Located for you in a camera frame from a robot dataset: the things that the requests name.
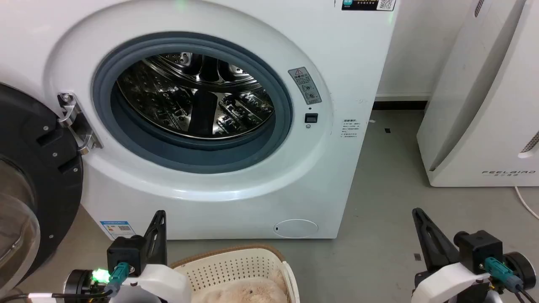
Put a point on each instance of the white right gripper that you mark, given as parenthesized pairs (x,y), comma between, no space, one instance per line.
(446,284)

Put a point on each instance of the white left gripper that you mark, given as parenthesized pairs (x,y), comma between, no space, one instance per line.
(164,282)

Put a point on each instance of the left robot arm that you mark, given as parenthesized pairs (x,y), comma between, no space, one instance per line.
(80,283)

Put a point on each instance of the beige fluffy plush toy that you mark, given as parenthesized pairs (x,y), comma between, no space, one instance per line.
(248,291)

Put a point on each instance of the black round washer door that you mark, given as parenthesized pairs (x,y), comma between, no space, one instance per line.
(46,168)

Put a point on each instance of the stainless steel washing machine drum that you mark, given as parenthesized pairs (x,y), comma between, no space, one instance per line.
(198,97)

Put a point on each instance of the blue energy label sticker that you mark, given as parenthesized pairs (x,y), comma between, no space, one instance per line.
(118,228)

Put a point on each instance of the cream plastic laundry basket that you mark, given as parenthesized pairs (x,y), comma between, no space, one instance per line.
(236,265)

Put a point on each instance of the white front-load washing machine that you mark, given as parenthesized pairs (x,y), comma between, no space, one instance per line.
(236,198)

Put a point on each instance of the grey rubber door gasket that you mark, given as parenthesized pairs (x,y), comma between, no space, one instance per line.
(134,139)

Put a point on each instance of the oval white filter cover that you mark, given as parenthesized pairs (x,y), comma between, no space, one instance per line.
(295,228)

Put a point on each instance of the silver metal door hinge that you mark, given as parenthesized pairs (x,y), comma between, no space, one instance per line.
(76,122)

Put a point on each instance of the white air purifier appliance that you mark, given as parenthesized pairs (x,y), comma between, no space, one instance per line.
(484,105)

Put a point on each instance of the black door latch socket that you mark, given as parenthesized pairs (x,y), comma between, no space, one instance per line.
(311,118)

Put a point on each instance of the grey warning sticker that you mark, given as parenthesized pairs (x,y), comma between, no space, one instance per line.
(306,86)

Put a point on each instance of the black QR code sticker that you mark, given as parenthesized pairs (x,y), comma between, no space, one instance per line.
(368,4)

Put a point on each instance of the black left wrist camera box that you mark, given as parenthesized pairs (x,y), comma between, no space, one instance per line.
(125,252)

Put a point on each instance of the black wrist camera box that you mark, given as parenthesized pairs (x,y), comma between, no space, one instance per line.
(125,252)
(479,250)

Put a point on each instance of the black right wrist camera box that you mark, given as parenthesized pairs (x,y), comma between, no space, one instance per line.
(479,250)

